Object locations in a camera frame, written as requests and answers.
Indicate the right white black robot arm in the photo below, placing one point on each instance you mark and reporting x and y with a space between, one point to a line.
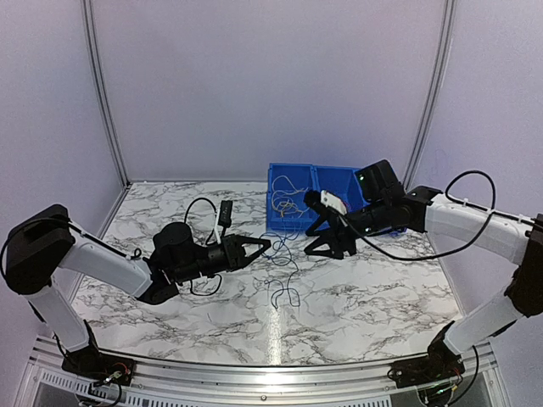
516 238

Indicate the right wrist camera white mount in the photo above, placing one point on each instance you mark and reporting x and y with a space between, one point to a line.
323 201

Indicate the middle blue storage bin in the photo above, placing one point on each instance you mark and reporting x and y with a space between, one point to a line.
340 181

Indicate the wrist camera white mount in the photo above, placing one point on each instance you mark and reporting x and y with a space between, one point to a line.
323 201
223 220

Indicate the right aluminium corner post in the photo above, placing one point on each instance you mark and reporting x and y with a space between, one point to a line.
436 82

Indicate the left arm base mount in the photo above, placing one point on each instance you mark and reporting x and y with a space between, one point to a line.
101 367

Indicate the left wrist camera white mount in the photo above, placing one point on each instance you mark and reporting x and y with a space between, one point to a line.
223 220

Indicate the left blue storage bin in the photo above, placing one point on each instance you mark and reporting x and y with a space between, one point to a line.
285 207

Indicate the left aluminium corner post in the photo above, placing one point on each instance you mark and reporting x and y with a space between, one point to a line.
90 28

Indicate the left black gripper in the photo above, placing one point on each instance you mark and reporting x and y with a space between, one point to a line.
235 253

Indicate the aluminium front rail frame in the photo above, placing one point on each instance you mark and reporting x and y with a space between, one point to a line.
174 383

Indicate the aluminium corner post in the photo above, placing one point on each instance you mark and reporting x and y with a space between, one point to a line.
90 28
436 82

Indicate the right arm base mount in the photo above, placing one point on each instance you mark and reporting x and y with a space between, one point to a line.
424 369

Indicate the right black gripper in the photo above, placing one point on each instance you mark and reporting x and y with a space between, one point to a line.
337 244

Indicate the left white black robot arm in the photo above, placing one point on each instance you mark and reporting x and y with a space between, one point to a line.
35 249

